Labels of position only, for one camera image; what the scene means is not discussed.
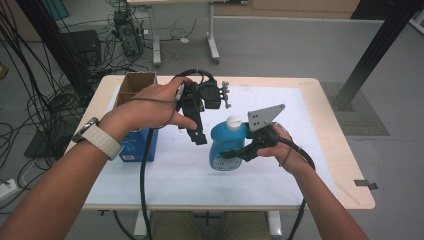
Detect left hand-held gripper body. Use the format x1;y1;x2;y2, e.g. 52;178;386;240
175;79;233;116

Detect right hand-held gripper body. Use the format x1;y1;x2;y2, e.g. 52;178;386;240
245;103;287;158

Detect blue bottle white cap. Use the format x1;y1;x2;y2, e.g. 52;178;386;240
209;114;250;172

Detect blue cardboard box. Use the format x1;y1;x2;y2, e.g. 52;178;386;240
114;71;160;163

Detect person's right hand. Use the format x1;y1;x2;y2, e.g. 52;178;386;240
256;121;316;178

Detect person's left hand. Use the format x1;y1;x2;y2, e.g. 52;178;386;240
99;77;199;143

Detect white table mat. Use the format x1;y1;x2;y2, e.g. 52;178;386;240
84;84;338;206

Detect white-legged desk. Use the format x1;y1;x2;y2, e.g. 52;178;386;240
127;0;249;67

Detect light wooden table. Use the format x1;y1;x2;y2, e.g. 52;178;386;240
64;74;377;240

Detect person's olive trousers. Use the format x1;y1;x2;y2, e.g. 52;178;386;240
149;210;273;240

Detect wristwatch with white band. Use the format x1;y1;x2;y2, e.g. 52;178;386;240
71;116;124;162

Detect gray floor mat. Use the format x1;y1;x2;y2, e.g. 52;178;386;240
320;82;390;137

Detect computer tower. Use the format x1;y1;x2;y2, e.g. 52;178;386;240
112;8;145;58

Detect wooden cabinet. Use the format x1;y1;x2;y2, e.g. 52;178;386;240
213;0;362;20

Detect dark tape piece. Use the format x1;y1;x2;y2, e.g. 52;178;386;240
353;179;380;191

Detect black metal stand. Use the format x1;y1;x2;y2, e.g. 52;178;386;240
329;0;424;112
14;0;95;98

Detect black equipment box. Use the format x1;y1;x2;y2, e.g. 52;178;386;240
61;29;103;68

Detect black floor mat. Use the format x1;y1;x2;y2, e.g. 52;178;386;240
24;118;81;159

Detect white power strip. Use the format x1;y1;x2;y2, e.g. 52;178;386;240
0;178;18;202

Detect gray wrist strap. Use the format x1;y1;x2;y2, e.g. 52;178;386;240
128;96;178;130
279;146;294;168

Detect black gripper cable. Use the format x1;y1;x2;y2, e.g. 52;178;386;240
139;68;217;240
278;135;317;240

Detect tangle of black floor cables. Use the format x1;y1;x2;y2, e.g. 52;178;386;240
0;0;116;214

